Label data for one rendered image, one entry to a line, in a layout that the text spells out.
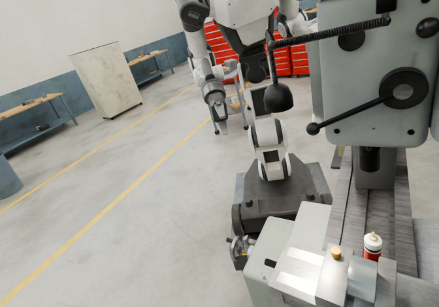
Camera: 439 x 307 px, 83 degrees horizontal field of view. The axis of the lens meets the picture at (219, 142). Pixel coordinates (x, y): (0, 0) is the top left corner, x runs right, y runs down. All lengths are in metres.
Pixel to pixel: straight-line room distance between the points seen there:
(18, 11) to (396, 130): 8.30
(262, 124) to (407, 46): 0.88
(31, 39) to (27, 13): 0.62
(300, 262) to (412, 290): 0.24
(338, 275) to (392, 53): 0.48
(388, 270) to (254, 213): 0.91
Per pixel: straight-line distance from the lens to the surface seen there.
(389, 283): 0.71
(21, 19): 8.41
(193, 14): 1.12
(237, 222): 1.54
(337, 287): 0.69
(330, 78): 0.56
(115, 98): 6.59
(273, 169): 1.55
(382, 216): 0.99
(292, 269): 0.76
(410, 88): 0.53
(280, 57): 5.64
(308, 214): 1.09
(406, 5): 0.53
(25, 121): 7.98
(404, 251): 0.91
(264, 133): 1.32
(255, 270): 1.10
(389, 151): 0.99
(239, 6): 1.11
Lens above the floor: 1.66
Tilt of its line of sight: 27 degrees down
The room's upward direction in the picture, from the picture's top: 16 degrees counter-clockwise
